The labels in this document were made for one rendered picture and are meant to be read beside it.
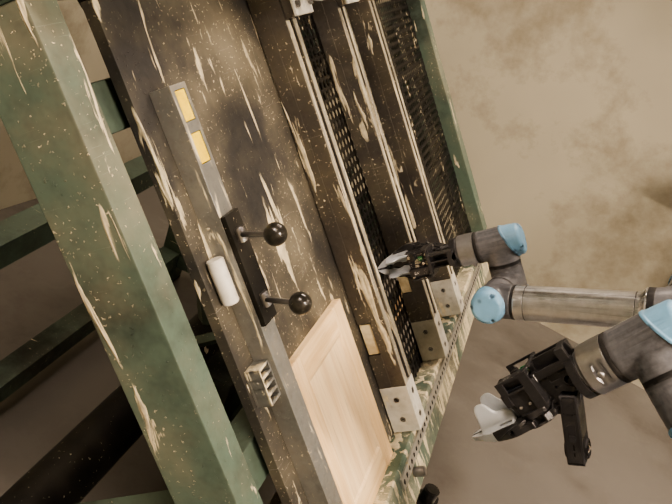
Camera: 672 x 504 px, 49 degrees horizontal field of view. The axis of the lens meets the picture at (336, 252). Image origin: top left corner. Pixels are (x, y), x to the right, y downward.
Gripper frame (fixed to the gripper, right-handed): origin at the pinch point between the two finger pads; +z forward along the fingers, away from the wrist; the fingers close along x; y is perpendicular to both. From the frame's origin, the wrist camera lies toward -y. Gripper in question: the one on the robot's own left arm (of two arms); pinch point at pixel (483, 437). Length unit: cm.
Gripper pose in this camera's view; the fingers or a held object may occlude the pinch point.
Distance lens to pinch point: 118.7
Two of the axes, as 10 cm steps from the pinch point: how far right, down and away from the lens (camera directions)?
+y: -5.8, -8.1, 0.3
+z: -6.8, 5.1, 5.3
